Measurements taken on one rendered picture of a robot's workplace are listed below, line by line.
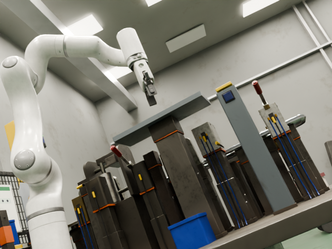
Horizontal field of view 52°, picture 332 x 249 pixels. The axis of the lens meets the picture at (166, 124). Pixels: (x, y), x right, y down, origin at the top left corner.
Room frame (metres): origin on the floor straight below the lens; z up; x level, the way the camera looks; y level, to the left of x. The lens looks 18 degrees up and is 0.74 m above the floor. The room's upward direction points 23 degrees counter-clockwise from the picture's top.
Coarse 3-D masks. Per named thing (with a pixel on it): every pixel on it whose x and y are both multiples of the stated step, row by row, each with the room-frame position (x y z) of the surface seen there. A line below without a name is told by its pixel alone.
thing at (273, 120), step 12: (276, 108) 1.23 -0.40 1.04; (264, 120) 1.24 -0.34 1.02; (276, 120) 1.23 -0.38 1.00; (276, 132) 1.23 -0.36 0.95; (288, 132) 1.23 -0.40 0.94; (288, 144) 1.24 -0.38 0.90; (288, 156) 1.23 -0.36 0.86; (300, 156) 1.24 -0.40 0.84; (300, 168) 1.24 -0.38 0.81; (300, 180) 1.23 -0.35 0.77; (312, 180) 1.23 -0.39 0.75; (312, 192) 1.22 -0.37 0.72; (324, 192) 1.22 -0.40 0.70
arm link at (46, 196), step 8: (56, 168) 1.17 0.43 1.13; (48, 176) 1.13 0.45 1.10; (56, 176) 1.18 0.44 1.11; (32, 184) 1.12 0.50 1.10; (40, 184) 1.13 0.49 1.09; (48, 184) 1.16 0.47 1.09; (56, 184) 1.17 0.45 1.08; (32, 192) 1.16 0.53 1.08; (40, 192) 1.14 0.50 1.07; (48, 192) 1.12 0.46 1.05; (56, 192) 1.13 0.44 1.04; (32, 200) 1.07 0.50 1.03; (40, 200) 1.07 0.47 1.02; (48, 200) 1.08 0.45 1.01; (56, 200) 1.10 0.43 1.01; (32, 208) 1.07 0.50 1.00; (40, 208) 1.06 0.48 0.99; (48, 208) 1.07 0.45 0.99; (56, 208) 1.09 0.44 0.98; (32, 216) 1.07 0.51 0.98
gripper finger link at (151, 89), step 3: (150, 78) 1.14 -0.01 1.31; (147, 81) 1.14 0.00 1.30; (150, 81) 1.15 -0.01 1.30; (147, 84) 1.15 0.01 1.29; (150, 84) 1.16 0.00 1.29; (153, 84) 1.17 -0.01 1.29; (147, 87) 1.16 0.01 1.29; (150, 87) 1.16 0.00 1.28; (153, 87) 1.16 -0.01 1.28; (147, 90) 1.16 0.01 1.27; (150, 90) 1.15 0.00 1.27; (153, 90) 1.16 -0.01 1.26; (156, 90) 1.17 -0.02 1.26; (150, 93) 1.16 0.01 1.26; (153, 93) 1.16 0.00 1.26; (156, 93) 1.16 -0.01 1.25
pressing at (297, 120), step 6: (300, 114) 1.33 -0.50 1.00; (288, 120) 1.33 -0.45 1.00; (294, 120) 1.33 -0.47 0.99; (300, 120) 1.44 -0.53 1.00; (264, 132) 1.36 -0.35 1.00; (240, 144) 1.39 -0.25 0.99; (228, 150) 1.40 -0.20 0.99; (234, 150) 1.47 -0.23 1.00; (228, 156) 1.57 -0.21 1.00; (234, 156) 1.58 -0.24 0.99; (204, 162) 1.43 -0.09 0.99; (168, 180) 1.54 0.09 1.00; (72, 222) 1.60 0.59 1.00; (72, 228) 1.75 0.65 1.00
